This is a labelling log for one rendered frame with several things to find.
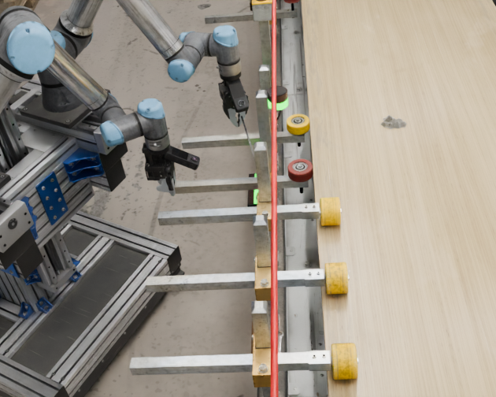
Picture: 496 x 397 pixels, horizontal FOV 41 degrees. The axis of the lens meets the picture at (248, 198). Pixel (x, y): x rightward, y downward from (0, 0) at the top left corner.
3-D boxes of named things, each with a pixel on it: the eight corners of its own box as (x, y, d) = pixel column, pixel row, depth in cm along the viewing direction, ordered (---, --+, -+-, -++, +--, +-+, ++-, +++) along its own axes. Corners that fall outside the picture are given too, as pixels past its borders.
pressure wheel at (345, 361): (332, 352, 147) (330, 338, 155) (333, 385, 148) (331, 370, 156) (359, 351, 146) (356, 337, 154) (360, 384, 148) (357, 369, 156)
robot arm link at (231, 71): (243, 62, 213) (219, 68, 211) (244, 75, 216) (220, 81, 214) (236, 52, 218) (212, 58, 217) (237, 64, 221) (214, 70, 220)
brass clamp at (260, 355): (251, 387, 151) (249, 375, 147) (253, 339, 161) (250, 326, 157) (278, 387, 150) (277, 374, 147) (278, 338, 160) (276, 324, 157)
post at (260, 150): (267, 268, 209) (253, 148, 177) (267, 260, 211) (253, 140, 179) (278, 268, 208) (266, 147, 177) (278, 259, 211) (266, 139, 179)
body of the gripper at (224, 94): (240, 92, 230) (236, 61, 222) (248, 105, 224) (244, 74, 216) (219, 98, 229) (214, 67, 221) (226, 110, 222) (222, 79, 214)
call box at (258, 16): (253, 24, 233) (251, 3, 228) (253, 14, 239) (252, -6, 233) (273, 22, 233) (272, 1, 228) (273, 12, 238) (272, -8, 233)
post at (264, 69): (268, 179, 250) (258, 68, 218) (268, 173, 252) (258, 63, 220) (278, 179, 249) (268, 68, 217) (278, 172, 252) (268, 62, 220)
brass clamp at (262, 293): (253, 301, 169) (252, 288, 166) (255, 262, 179) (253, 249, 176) (278, 300, 169) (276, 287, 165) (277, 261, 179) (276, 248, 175)
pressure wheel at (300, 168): (289, 201, 215) (287, 173, 207) (289, 184, 221) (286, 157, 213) (314, 199, 214) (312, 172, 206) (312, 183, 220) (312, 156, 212)
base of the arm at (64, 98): (33, 107, 226) (24, 82, 219) (62, 84, 235) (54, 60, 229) (67, 116, 220) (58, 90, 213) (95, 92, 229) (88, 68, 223)
